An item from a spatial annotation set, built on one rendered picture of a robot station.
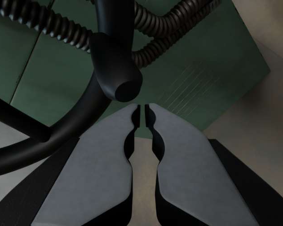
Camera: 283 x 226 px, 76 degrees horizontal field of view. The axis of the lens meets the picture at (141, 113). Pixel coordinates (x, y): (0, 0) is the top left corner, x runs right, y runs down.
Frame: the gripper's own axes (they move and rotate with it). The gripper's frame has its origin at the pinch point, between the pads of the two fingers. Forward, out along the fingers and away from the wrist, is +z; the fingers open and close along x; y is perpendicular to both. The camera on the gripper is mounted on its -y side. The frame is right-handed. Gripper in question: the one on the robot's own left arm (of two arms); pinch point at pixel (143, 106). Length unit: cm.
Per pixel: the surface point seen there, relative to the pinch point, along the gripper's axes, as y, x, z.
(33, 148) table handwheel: 7.3, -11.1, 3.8
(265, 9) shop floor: -4, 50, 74
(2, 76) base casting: 5.0, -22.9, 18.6
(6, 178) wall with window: 104, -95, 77
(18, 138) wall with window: 95, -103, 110
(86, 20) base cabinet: -3.1, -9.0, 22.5
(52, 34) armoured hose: -3.0, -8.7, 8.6
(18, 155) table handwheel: 7.8, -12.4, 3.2
